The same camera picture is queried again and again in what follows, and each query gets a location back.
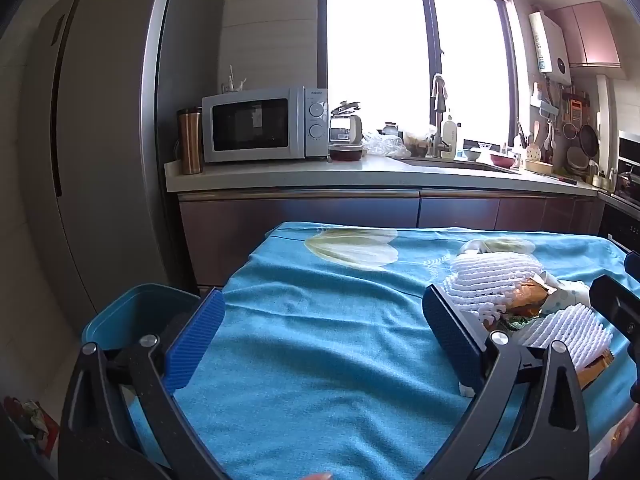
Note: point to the pink wall cabinet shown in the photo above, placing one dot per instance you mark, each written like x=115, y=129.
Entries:
x=590, y=35

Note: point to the brown foil snack wrapper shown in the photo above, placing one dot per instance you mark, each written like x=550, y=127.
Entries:
x=525, y=297

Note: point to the white microwave oven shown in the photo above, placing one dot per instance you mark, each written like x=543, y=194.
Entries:
x=250, y=125

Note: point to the large white foam fruit net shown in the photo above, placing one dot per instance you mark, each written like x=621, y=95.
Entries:
x=480, y=275

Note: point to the blue floral tablecloth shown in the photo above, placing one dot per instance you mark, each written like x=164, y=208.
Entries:
x=325, y=360

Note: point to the crumpled clear plastic bag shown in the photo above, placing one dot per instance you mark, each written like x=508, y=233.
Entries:
x=385, y=145

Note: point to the white soap bottle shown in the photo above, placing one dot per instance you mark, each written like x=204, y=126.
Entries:
x=450, y=137

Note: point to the steel kitchen faucet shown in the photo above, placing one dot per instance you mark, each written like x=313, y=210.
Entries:
x=439, y=110

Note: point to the kitchen counter with cabinets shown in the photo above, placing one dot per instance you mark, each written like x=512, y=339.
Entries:
x=300, y=210

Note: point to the red bowl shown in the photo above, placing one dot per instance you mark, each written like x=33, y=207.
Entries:
x=502, y=160

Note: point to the white figurines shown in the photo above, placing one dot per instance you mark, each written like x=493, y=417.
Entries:
x=234, y=82

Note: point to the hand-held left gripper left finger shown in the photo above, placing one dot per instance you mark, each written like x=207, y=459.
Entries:
x=195, y=340

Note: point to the electric kettle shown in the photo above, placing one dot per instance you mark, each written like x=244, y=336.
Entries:
x=347, y=125

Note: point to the small white bowl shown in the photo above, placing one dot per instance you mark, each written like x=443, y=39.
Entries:
x=472, y=154

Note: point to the large window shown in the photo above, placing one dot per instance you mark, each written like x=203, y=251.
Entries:
x=380, y=45

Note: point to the gold foil snack wrapper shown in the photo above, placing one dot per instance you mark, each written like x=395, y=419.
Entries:
x=595, y=370

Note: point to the cream round container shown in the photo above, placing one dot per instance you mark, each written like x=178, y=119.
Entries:
x=537, y=166

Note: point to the dark red lidded container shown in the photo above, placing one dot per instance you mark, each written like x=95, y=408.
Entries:
x=346, y=152

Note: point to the hanging black frying pan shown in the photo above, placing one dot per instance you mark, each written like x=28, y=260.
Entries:
x=589, y=141

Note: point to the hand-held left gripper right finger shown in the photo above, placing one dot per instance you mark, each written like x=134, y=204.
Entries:
x=450, y=335

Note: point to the colourful snack bags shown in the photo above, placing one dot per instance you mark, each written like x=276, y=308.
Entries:
x=30, y=420

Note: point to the white water heater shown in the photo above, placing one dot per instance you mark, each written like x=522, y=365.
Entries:
x=550, y=45

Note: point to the small white foam fruit net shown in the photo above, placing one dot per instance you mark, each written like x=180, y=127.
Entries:
x=575, y=332

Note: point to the brown steel tumbler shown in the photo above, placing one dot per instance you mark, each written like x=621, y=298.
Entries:
x=190, y=140

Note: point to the blue trash bin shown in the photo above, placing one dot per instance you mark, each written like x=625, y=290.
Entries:
x=115, y=310

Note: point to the steel sink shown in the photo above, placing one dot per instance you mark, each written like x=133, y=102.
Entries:
x=460, y=164

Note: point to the grey refrigerator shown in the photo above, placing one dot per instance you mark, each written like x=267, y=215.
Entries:
x=110, y=135

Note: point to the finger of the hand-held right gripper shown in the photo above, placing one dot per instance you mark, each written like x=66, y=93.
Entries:
x=617, y=307
x=634, y=265

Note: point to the black built-in oven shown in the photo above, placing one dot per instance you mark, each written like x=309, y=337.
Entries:
x=622, y=225

